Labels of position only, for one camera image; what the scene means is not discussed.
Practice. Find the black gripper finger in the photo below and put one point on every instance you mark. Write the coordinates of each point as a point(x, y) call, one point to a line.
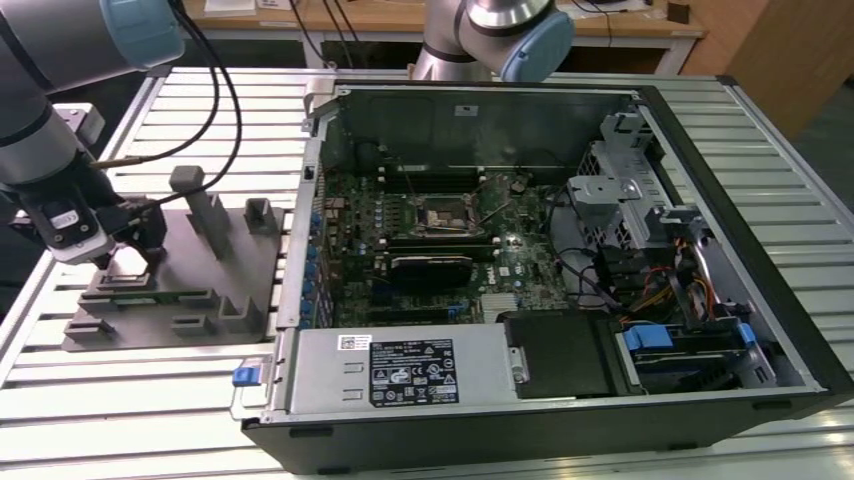
point(155, 255)
point(107, 262)

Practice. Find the silver CPU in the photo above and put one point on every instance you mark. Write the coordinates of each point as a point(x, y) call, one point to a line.
point(128, 262)

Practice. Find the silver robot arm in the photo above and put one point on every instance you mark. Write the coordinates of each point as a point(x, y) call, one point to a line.
point(40, 125)

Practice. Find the CPU socket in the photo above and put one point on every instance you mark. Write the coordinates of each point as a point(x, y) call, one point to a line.
point(443, 212)

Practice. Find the grey parts rack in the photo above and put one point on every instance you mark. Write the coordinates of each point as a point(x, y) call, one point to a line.
point(200, 280)

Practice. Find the blue case latch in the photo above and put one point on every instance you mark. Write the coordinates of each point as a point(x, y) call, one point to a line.
point(245, 376)

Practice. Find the grey power supply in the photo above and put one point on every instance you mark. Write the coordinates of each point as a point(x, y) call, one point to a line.
point(321, 375)

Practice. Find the blue expansion slot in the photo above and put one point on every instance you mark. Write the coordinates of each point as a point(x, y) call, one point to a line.
point(382, 292)

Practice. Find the black expansion slot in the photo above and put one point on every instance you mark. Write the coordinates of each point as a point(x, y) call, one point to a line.
point(407, 315)

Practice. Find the white paper sheet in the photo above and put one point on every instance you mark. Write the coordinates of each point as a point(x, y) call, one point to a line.
point(230, 6)

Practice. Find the black graphics card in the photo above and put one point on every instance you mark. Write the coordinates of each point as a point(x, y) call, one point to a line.
point(430, 272)

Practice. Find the black RAM slot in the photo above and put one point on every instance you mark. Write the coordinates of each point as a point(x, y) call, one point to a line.
point(441, 253)
point(427, 173)
point(427, 167)
point(427, 184)
point(441, 243)
point(441, 238)
point(427, 178)
point(441, 248)

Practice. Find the small white box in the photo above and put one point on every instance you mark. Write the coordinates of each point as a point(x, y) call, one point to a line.
point(275, 3)

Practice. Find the silver chipset heatsink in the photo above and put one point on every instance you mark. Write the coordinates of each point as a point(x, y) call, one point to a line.
point(501, 305)

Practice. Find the silver coin battery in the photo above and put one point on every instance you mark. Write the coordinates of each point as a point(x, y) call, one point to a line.
point(518, 186)

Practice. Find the green motherboard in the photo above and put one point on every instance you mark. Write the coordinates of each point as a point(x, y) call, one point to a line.
point(534, 260)

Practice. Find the black open PC case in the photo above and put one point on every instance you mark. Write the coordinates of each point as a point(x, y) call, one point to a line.
point(467, 440)

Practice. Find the silver metal drive cage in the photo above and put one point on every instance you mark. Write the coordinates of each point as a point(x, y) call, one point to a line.
point(601, 195)

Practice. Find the hard disk in blue carrier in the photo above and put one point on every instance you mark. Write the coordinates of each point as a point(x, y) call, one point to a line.
point(648, 337)

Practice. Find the wooden desk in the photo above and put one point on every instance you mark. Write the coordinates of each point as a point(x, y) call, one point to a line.
point(634, 25)

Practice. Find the small dark box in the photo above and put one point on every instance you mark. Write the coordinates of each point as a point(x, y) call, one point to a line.
point(681, 12)

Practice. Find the wooden cabinet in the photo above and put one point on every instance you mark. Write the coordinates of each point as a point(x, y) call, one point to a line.
point(788, 60)

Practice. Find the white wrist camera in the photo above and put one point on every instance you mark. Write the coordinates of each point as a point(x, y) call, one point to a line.
point(67, 220)

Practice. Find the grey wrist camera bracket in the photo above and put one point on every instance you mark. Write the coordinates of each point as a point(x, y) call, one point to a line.
point(80, 125)

